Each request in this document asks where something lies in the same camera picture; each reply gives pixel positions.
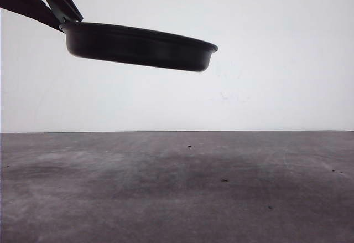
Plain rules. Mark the black frying pan green handle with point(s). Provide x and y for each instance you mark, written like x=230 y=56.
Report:
x=136 y=46

